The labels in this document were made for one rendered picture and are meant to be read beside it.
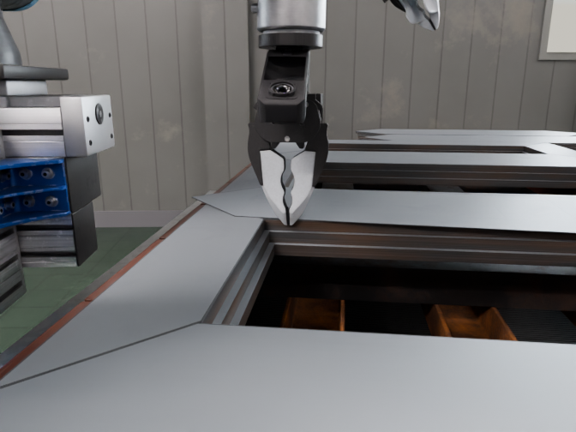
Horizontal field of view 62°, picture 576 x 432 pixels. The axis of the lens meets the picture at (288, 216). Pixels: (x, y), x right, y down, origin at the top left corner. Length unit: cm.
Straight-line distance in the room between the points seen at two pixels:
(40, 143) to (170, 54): 275
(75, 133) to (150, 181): 284
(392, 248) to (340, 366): 30
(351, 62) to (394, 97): 39
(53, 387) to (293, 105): 30
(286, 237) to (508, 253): 25
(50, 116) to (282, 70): 42
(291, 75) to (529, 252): 33
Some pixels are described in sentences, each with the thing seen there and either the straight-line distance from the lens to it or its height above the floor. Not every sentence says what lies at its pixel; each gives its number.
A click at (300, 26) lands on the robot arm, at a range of 53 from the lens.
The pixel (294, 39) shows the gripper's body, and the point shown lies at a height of 106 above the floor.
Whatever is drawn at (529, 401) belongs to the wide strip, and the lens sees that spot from 29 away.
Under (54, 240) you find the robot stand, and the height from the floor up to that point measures 77.
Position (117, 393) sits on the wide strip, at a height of 86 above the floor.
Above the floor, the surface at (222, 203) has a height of 86.
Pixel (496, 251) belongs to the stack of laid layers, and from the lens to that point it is 60.
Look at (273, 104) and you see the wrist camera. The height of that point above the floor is 99.
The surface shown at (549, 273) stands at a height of 77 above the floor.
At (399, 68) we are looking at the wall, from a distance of 358.
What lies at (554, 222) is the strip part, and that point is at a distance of 64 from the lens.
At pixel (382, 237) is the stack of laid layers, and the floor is 84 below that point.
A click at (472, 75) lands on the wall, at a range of 374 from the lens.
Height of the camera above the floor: 101
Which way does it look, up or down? 15 degrees down
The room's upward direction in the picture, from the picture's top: straight up
